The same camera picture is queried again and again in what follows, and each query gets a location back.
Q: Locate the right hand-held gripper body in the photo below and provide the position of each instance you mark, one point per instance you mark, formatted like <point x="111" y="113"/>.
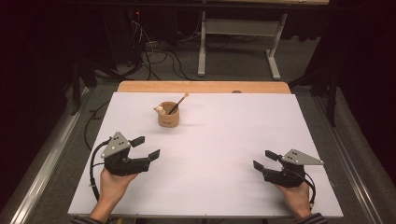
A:
<point x="286" y="177"/>

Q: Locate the person's left hand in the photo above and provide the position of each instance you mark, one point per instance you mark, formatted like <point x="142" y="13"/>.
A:
<point x="110" y="189"/>

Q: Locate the white metal desk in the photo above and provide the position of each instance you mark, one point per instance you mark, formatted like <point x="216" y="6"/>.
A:
<point x="239" y="26"/>

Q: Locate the white table cover board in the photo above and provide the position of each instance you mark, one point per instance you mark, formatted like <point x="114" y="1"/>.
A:
<point x="233" y="130"/>

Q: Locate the person's right hand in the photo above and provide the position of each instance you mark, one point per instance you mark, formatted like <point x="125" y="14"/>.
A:
<point x="297" y="199"/>

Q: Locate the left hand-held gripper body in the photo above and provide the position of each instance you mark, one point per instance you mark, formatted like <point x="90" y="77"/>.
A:
<point x="124" y="165"/>

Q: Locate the black metal stand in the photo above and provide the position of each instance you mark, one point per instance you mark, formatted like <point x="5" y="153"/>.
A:
<point x="75" y="87"/>
<point x="332" y="93"/>

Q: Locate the aluminium floor rail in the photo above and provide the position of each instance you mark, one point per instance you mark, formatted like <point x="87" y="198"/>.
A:
<point x="351" y="161"/>
<point x="46" y="168"/>

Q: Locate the tan bear pen holder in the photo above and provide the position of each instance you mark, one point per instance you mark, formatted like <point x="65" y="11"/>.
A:
<point x="169" y="119"/>

